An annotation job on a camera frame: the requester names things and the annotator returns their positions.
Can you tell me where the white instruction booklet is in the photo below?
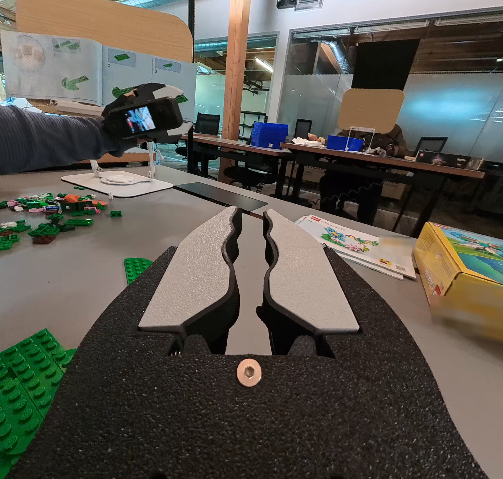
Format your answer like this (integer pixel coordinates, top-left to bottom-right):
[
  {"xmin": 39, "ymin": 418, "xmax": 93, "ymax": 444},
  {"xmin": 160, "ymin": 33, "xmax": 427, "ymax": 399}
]
[{"xmin": 304, "ymin": 247, "xmax": 417, "ymax": 281}]

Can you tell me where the flower print instruction booklet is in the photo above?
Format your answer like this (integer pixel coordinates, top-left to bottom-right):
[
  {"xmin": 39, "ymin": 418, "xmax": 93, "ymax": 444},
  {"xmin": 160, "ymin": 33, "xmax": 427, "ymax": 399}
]
[{"xmin": 295, "ymin": 214, "xmax": 393, "ymax": 261}]

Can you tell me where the wooden pillar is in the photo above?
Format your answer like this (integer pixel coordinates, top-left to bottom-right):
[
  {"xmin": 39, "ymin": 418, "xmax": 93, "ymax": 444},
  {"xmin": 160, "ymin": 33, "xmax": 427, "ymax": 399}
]
[{"xmin": 221, "ymin": 0, "xmax": 255, "ymax": 183}]

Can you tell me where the yellow lego box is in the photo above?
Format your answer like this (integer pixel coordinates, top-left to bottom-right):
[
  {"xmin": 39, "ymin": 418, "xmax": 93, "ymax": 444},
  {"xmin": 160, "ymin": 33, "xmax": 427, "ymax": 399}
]
[{"xmin": 413, "ymin": 221, "xmax": 503, "ymax": 344}]

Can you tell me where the blue bin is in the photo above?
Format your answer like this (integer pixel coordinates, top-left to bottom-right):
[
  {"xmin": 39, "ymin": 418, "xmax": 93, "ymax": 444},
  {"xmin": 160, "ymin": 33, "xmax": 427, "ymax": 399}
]
[{"xmin": 326, "ymin": 135, "xmax": 364, "ymax": 151}]

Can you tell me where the black wall panel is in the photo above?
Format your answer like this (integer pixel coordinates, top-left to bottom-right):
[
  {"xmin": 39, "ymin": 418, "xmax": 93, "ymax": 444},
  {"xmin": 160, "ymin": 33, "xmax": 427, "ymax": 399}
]
[{"xmin": 351, "ymin": 39, "xmax": 421, "ymax": 90}]

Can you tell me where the green lego plate assembly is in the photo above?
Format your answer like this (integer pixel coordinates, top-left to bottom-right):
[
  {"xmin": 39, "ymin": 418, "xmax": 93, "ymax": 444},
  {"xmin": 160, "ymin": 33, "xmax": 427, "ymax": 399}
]
[{"xmin": 0, "ymin": 328, "xmax": 78, "ymax": 470}]

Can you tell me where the small silver duct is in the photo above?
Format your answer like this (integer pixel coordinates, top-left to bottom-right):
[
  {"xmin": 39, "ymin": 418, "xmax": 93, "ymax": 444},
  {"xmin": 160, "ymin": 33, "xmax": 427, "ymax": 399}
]
[{"xmin": 319, "ymin": 39, "xmax": 356, "ymax": 75}]

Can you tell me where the person's left forearm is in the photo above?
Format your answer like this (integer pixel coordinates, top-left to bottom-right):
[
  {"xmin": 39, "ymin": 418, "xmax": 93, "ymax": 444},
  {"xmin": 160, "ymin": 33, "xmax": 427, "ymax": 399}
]
[{"xmin": 0, "ymin": 105, "xmax": 118, "ymax": 175}]

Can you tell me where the green half-round lego plate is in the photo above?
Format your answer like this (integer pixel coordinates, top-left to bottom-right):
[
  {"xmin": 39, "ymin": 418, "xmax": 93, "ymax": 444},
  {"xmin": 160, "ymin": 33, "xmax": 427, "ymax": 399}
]
[{"xmin": 124, "ymin": 257, "xmax": 155, "ymax": 288}]

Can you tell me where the black table inset panel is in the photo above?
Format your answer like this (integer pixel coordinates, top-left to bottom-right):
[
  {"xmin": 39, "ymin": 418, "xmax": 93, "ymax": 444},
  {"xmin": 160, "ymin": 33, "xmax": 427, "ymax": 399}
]
[{"xmin": 173, "ymin": 181, "xmax": 269, "ymax": 213}]

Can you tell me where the pile of small lego pieces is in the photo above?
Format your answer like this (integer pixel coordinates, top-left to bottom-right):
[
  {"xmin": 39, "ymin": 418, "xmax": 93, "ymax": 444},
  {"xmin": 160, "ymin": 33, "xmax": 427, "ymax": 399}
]
[{"xmin": 0, "ymin": 191, "xmax": 122, "ymax": 252}]

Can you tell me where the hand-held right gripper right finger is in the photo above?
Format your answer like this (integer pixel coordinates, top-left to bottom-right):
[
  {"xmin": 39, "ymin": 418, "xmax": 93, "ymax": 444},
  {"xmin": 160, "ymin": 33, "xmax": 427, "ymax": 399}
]
[{"xmin": 256, "ymin": 210, "xmax": 360, "ymax": 356}]

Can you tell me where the long table with black legs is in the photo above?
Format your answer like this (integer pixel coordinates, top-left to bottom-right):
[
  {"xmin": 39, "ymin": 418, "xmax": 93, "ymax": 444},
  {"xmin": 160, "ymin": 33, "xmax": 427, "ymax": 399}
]
[
  {"xmin": 188, "ymin": 134, "xmax": 294, "ymax": 200},
  {"xmin": 280, "ymin": 142, "xmax": 486, "ymax": 238}
]

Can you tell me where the stack of blue bins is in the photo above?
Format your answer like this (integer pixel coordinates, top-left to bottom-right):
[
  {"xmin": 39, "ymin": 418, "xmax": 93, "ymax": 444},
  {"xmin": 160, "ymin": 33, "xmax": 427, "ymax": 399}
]
[{"xmin": 251, "ymin": 121, "xmax": 289, "ymax": 149}]

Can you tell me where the black lego box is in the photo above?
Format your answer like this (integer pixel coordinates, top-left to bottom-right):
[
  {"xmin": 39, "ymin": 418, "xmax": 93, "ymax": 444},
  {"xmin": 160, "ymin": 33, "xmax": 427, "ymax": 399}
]
[{"xmin": 414, "ymin": 150, "xmax": 486, "ymax": 172}]

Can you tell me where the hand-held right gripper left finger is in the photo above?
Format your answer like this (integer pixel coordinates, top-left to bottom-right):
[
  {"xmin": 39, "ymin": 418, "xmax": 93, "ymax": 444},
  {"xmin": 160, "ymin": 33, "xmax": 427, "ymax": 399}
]
[{"xmin": 138, "ymin": 206, "xmax": 242, "ymax": 355}]

